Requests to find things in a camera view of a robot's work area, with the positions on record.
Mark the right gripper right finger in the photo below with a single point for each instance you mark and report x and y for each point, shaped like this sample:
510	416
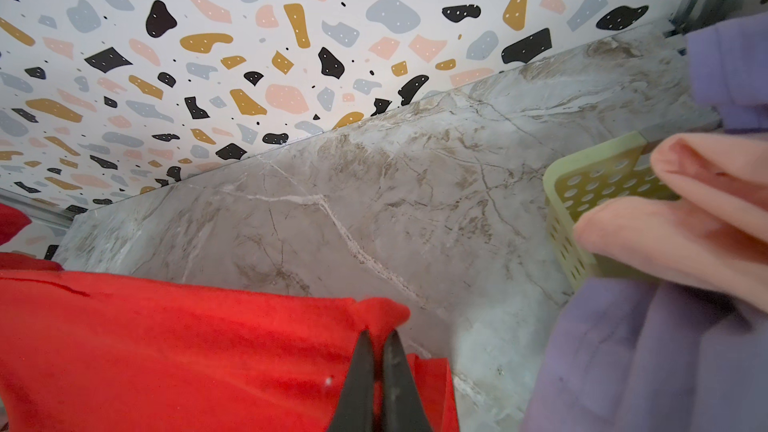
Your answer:
402	409

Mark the green plastic basket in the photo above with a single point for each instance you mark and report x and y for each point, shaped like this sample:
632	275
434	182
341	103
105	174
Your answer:
580	182

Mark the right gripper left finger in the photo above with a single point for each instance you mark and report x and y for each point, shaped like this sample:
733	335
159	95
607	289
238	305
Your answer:
355	408

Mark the left aluminium corner post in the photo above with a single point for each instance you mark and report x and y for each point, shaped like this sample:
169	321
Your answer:
44	213

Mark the purple t-shirt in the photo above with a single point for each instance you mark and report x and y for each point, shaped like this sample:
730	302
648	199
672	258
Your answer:
628	355

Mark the peach t-shirt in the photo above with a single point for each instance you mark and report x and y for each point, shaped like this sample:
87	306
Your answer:
713	237

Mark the red t-shirt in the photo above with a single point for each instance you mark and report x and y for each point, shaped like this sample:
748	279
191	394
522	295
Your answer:
102	352

